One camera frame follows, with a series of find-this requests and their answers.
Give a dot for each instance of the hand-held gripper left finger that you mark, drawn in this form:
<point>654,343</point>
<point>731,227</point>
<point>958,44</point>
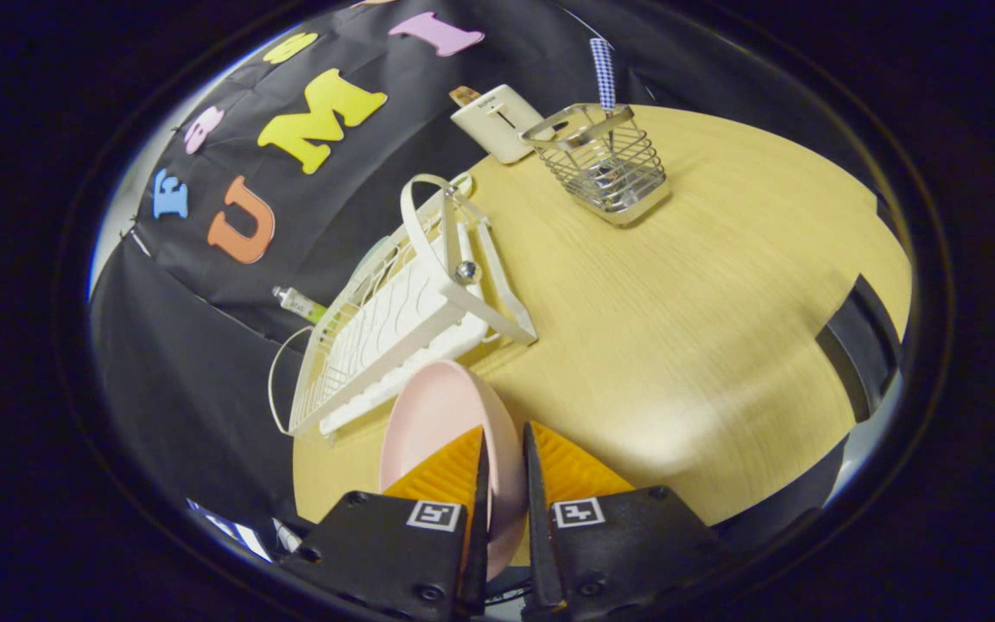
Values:
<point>478,561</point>

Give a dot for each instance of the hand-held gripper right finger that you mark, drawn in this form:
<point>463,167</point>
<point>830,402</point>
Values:
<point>536,553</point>

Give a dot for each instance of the pink plate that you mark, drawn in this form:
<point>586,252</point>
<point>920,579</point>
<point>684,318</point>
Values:
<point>437,415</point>

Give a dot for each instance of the white dish rack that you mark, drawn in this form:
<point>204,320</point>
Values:
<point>394,320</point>

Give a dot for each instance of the green squeeze bottle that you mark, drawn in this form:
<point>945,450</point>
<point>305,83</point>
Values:
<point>299,302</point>

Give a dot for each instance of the black chair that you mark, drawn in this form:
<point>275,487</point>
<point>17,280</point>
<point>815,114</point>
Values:
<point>860,345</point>

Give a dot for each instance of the white toaster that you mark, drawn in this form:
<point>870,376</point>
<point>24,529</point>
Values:
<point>497,121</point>

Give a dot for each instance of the brown toast slice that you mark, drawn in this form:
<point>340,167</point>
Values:
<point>463,95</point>

